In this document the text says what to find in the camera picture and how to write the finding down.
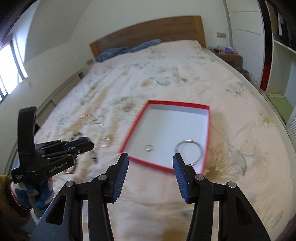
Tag silver ring bracelet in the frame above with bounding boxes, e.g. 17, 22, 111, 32
98, 136, 112, 148

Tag silver chain necklace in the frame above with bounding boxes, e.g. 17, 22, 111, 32
79, 113, 106, 127

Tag thin silver bangle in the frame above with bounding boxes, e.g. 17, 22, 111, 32
175, 140, 204, 166

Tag amber bangle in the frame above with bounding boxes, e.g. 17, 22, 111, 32
64, 160, 77, 175

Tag red jewelry box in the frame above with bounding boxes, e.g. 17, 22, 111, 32
120, 100, 211, 174

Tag gloved left hand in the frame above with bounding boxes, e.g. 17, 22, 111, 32
10, 178, 54, 217

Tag white low cabinet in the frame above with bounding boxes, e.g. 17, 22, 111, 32
37, 69, 84, 127

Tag floral cream bed quilt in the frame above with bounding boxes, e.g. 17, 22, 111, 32
36, 41, 295, 240

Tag window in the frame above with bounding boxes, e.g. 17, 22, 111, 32
1, 38, 28, 102

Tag green cushion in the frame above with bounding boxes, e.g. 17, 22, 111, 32
267, 93, 293, 123

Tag blue pillow right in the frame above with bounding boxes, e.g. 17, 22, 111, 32
129, 39, 161, 53

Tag wooden headboard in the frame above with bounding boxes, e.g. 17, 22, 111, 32
90, 16, 206, 57

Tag wooden nightstand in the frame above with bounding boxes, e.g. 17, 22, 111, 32
214, 52, 243, 68

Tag purple tissue box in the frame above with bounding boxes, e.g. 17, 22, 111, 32
224, 47, 235, 54

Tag white wardrobe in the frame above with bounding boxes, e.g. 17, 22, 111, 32
224, 1, 295, 141

